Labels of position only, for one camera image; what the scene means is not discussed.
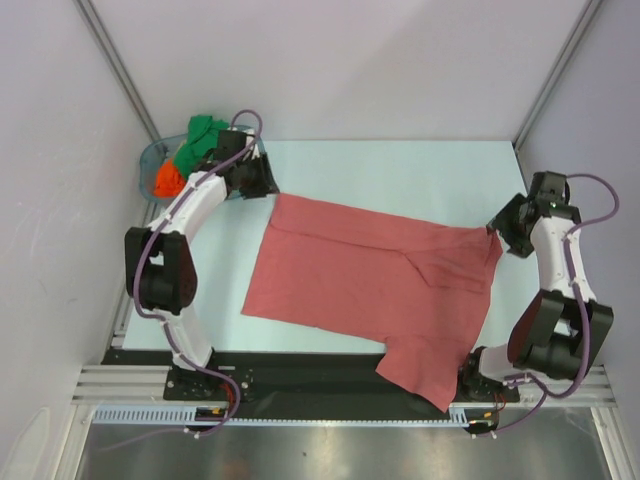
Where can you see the green t shirt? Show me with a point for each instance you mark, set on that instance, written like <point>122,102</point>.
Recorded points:
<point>202,135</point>

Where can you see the orange t shirt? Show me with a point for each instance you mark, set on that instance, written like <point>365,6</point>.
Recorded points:
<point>169,181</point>

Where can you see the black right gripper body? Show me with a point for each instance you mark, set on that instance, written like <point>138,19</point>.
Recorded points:
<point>509,224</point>

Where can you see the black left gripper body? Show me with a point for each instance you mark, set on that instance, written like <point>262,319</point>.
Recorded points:
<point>256,178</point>

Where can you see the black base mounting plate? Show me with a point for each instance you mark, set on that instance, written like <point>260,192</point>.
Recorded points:
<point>270,386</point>

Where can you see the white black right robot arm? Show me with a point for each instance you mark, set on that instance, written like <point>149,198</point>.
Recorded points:
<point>557,338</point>

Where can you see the white slotted cable duct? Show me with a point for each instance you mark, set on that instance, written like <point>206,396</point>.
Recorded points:
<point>191,416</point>

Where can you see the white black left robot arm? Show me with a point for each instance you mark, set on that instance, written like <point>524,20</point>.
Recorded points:
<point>161,276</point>

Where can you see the clear blue plastic bin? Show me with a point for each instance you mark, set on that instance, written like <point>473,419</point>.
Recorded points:
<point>147,170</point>

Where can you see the pink polo shirt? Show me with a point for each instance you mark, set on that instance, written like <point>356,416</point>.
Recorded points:
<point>421,289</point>

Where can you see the aluminium frame rail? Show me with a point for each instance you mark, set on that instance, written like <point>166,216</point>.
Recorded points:
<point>138,384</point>

